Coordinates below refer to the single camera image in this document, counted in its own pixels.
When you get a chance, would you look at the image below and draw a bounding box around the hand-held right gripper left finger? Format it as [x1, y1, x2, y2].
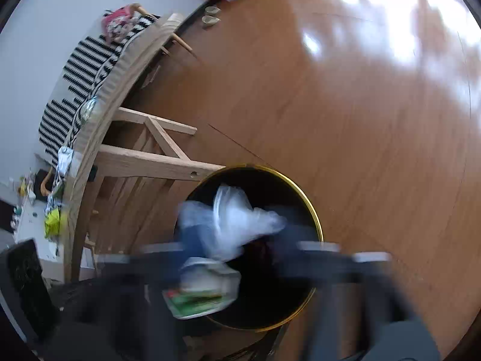
[49, 229, 204, 361]

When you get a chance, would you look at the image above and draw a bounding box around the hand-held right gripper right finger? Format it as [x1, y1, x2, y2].
[271, 227, 441, 361]

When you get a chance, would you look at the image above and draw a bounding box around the black bin with gold rim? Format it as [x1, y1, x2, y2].
[173, 163, 324, 332]

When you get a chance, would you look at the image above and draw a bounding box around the white plastic bag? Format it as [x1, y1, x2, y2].
[178, 184, 287, 263]

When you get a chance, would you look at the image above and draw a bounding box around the white and green packet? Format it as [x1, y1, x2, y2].
[162, 257, 242, 320]

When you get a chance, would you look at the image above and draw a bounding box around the round wooden table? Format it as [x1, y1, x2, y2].
[63, 12, 226, 283]

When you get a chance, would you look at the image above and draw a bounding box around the white cabinet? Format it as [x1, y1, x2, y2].
[12, 195, 67, 283]

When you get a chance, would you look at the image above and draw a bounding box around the black side box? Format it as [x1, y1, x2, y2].
[33, 169, 51, 196]

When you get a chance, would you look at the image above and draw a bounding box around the black framed panel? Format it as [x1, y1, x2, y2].
[5, 239, 59, 341]

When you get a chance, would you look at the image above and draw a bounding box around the clear plastic wrapper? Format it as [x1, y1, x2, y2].
[80, 97, 100, 122]

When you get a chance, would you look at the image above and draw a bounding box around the cardboard piece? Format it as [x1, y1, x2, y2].
[142, 63, 163, 89]

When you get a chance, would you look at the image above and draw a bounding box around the wooden sofa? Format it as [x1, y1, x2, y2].
[38, 3, 200, 200]

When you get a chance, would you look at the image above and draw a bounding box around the black and white striped blanket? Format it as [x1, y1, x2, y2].
[38, 11, 161, 168]

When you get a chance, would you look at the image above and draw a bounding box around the pink cartoon pillow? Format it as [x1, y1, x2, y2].
[102, 5, 139, 44]

